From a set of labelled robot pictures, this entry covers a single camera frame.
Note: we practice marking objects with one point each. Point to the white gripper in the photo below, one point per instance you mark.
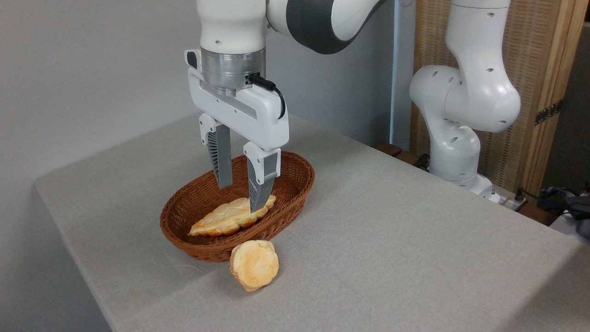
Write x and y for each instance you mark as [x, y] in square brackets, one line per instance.
[239, 113]

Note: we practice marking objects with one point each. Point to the round golden bread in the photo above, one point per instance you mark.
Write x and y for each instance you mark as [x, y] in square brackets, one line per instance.
[254, 265]

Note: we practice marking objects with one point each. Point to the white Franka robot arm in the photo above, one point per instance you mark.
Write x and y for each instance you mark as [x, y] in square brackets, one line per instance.
[470, 92]

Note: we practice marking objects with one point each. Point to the long braided bread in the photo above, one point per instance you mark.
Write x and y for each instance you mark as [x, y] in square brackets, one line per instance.
[226, 216]

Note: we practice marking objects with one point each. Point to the brown wicker oval basket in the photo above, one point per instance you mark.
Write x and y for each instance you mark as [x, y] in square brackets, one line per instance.
[207, 251]

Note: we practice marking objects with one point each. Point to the grey tablecloth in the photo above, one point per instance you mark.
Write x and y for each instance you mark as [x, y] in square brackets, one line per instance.
[392, 249]

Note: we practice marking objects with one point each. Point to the metal screen hinge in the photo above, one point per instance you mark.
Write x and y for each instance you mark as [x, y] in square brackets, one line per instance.
[548, 112]

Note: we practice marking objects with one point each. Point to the wooden woven folding screen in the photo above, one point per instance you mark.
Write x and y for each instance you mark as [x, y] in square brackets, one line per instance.
[534, 55]

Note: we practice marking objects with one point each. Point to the dark grey bag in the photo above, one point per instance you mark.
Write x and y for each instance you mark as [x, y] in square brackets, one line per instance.
[580, 214]

